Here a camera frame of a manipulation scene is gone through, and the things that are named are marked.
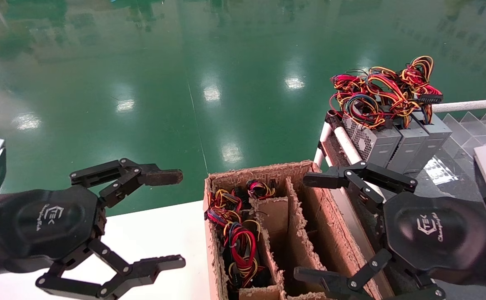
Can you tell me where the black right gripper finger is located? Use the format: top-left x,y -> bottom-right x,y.
294,249 -> 446,300
303,161 -> 418,212

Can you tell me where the brown cardboard box with dividers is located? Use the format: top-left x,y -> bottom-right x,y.
203,160 -> 393,300

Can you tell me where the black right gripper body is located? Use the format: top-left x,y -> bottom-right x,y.
382,192 -> 486,285

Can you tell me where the black tube joint clamp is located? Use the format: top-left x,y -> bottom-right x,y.
325,110 -> 345,130

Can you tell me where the long white rack tube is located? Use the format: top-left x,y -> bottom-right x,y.
334,126 -> 387,200

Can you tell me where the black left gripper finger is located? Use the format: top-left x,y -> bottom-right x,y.
35,238 -> 186,300

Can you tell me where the clear plastic divider tray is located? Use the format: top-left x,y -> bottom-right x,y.
442,110 -> 486,159

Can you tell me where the short white rack tube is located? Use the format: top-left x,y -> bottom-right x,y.
314,123 -> 334,168

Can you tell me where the black left gripper finger with brown pad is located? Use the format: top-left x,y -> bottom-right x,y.
70,158 -> 184,209

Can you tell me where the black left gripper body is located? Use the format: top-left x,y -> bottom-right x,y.
0,185 -> 107,272

